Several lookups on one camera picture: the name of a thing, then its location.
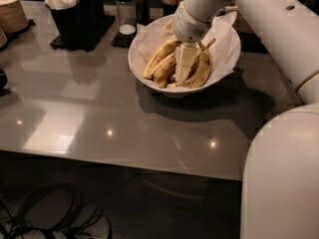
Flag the right spotted banana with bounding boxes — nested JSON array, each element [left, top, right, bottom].
[[167, 39, 215, 89]]

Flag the black cutlery holder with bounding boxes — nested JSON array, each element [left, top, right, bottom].
[[48, 6, 82, 50], [78, 0, 105, 27]]

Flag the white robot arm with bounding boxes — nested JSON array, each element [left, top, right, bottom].
[[173, 0, 319, 239]]

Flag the rear black cutlery holder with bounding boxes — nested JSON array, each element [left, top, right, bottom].
[[78, 0, 105, 27]]

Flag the small lower orange banana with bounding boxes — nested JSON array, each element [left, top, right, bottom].
[[156, 66, 175, 89]]

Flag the small black mat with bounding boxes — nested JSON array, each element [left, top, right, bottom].
[[111, 32, 136, 48]]

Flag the dark pepper shaker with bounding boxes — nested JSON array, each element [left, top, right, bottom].
[[135, 0, 151, 25]]

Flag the clear sugar shaker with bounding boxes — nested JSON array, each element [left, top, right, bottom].
[[116, 0, 136, 36]]

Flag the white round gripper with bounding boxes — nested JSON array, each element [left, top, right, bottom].
[[162, 2, 211, 83]]

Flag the white ceramic bowl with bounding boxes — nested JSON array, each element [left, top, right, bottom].
[[128, 13, 242, 98]]

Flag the black object left edge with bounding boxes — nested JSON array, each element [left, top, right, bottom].
[[0, 69, 11, 97]]

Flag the black cables on floor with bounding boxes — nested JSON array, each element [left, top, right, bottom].
[[0, 182, 113, 239]]

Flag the yellow banana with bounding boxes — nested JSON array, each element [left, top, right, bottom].
[[143, 39, 181, 79], [153, 53, 175, 79]]

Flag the front black cutlery holder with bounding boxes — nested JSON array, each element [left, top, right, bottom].
[[48, 6, 82, 50]]

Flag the black rubber mat left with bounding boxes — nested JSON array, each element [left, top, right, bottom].
[[50, 15, 116, 52]]

